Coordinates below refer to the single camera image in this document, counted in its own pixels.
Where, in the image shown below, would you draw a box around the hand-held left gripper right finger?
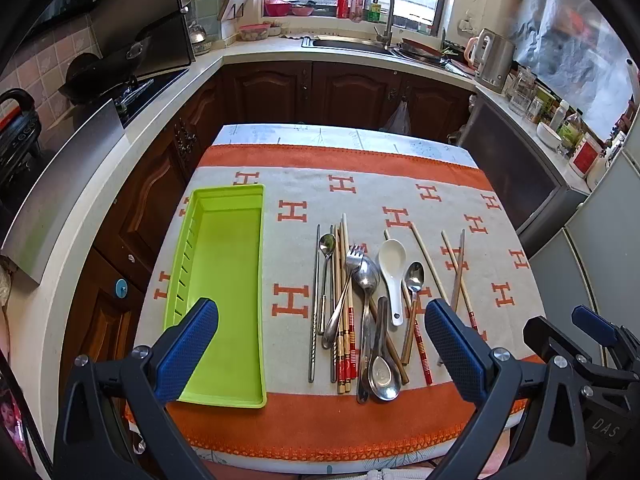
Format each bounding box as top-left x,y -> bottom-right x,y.
425,298 -> 588,480

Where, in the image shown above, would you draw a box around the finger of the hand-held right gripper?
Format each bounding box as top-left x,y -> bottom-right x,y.
523,315 -> 601,368
571,305 -> 640,366

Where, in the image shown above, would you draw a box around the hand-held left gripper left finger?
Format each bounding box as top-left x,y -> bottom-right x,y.
54,297 -> 221,480

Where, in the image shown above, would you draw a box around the metal soup spoon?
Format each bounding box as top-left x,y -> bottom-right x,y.
367,296 -> 402,402

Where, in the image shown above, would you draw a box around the small metal spoon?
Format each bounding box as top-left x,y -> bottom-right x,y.
318,232 -> 337,336
401,261 -> 426,326

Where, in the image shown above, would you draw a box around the green plastic utensil tray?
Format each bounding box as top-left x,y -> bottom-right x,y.
163,183 -> 267,407

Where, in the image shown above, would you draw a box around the white ceramic spoon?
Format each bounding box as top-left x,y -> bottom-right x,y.
377,239 -> 407,327

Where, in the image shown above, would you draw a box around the large metal spoon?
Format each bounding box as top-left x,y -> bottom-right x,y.
351,255 -> 380,405

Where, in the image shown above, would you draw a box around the metal chopstick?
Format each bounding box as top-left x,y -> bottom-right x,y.
329,224 -> 338,384
307,224 -> 322,384

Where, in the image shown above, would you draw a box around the metal fork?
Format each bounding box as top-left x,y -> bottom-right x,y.
321,244 -> 366,350

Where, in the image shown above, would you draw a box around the orange beige printed blanket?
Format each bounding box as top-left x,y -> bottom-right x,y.
124,142 -> 546,461

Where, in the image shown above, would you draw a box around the red label jar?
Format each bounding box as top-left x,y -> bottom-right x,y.
570,135 -> 603,178

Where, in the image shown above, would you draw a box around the dark door appliance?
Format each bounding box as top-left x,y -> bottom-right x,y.
457,92 -> 591,243

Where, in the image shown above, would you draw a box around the clear plastic bottle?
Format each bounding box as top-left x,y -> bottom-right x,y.
557,112 -> 583,158

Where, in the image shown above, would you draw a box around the white bowl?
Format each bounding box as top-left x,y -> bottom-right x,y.
536,122 -> 563,150

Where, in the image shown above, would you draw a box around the steel panel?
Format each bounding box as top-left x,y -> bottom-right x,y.
0,97 -> 126,286

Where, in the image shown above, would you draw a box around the white plastic bottle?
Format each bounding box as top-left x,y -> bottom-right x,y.
550,100 -> 571,131

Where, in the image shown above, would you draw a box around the light printed tablecloth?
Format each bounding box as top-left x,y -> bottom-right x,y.
200,124 -> 480,476

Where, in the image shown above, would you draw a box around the hanging plastic bag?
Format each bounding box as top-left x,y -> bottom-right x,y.
381,101 -> 412,136

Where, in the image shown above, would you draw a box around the glass jar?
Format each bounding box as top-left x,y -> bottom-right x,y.
507,65 -> 538,116

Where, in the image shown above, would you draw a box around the gas stove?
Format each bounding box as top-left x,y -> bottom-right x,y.
112,67 -> 191,128

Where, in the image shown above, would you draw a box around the brown wooden cabinets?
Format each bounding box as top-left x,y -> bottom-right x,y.
60,60 -> 478,391

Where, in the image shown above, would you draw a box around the black electric cooker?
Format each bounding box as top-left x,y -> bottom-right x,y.
0,87 -> 43,196

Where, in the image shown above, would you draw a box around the steel electric kettle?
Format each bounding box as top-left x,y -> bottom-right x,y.
467,28 -> 516,93

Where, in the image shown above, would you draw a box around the black wok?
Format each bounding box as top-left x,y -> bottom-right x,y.
59,35 -> 152,107

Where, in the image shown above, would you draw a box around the white kitchen countertop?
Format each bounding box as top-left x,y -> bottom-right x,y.
7,35 -> 593,411

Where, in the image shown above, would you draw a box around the red pan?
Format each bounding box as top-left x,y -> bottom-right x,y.
400,37 -> 446,63

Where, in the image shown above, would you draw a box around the steel sink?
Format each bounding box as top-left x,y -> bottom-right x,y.
301,35 -> 401,56

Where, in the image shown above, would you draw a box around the steel faucet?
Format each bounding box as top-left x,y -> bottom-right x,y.
372,0 -> 397,48

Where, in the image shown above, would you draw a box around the silver wall sheet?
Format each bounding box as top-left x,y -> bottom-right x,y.
510,0 -> 638,136

